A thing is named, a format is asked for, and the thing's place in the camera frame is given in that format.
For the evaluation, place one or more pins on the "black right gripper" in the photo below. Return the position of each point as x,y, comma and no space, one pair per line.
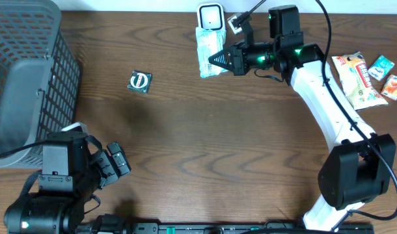
236,62

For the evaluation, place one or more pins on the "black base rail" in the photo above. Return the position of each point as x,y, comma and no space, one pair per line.
154,228

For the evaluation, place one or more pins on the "light green wipes pack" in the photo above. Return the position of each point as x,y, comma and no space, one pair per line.
209,42

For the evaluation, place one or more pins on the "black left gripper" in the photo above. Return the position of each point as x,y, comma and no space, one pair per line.
105,166

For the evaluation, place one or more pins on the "white barcode scanner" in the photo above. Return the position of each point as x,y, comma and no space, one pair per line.
210,16

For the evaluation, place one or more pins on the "orange tissue pack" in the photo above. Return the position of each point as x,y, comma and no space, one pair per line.
390,87

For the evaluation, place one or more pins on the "grey plastic shopping basket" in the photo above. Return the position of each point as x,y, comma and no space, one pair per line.
39,80

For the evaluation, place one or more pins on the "white blue snack bag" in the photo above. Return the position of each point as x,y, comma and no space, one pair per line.
355,81

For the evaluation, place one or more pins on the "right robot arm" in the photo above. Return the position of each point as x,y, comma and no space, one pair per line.
359,166

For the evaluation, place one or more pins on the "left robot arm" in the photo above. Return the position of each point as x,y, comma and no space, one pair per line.
75,166

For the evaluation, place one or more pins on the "green tissue pack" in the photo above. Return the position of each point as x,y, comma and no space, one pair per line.
380,68

